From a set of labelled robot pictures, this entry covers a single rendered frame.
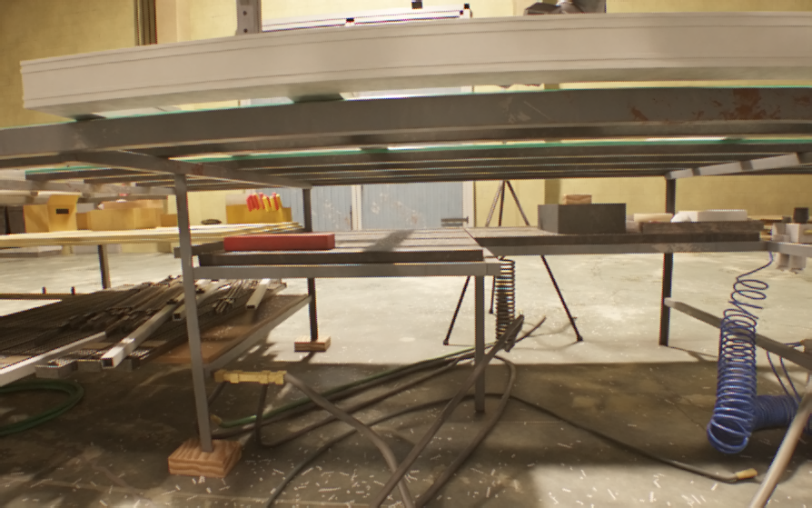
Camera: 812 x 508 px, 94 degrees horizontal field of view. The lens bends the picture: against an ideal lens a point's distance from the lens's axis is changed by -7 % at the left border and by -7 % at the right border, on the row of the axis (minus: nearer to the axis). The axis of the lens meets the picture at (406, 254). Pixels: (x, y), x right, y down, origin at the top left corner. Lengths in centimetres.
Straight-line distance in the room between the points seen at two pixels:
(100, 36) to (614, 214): 959
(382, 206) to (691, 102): 662
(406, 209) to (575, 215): 577
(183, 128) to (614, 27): 63
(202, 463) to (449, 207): 624
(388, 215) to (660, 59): 663
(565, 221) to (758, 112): 83
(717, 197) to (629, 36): 796
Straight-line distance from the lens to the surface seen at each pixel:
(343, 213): 727
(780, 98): 79
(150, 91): 71
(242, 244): 118
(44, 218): 237
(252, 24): 66
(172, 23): 876
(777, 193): 918
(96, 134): 83
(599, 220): 151
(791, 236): 170
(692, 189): 833
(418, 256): 99
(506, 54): 59
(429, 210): 709
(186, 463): 132
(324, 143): 90
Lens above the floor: 69
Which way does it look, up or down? 7 degrees down
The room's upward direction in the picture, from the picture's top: 2 degrees counter-clockwise
